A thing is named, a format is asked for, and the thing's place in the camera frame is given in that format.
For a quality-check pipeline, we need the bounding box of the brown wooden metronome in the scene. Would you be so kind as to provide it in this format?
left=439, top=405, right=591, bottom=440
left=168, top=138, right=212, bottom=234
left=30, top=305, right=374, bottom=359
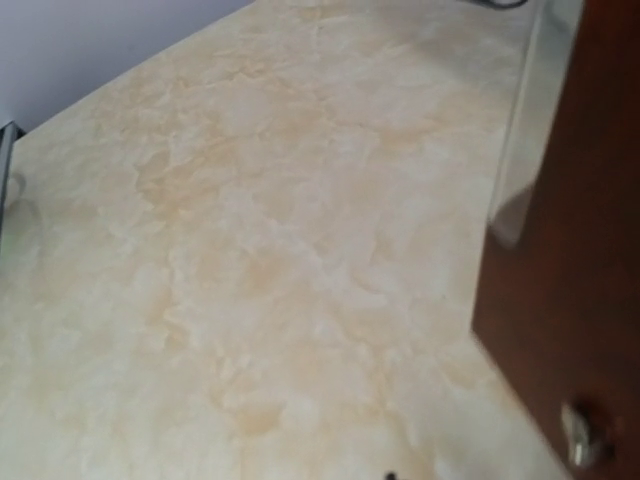
left=472, top=1, right=639, bottom=479

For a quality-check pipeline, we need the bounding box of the clear plastic metronome cover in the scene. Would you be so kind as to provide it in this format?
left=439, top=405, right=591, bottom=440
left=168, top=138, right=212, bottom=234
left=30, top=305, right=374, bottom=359
left=488, top=1, right=584, bottom=248

